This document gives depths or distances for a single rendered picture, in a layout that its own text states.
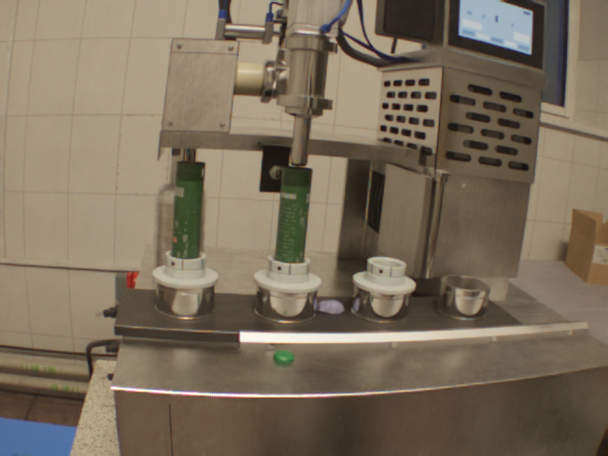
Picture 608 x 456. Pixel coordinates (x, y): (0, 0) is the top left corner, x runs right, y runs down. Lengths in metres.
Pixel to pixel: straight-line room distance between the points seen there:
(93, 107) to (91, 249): 0.55
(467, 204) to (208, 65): 0.37
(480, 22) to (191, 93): 0.38
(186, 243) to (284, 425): 0.21
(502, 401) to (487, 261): 0.25
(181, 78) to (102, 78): 1.44
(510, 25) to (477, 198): 0.25
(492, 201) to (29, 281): 1.88
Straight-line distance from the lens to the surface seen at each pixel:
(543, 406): 0.62
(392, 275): 0.61
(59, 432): 1.16
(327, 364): 0.53
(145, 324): 0.56
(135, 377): 0.49
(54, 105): 2.12
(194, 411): 0.48
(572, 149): 2.68
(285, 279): 0.58
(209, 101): 0.65
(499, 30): 0.73
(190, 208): 0.56
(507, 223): 0.76
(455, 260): 0.73
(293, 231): 0.57
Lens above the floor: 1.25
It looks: 13 degrees down
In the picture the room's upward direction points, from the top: 5 degrees clockwise
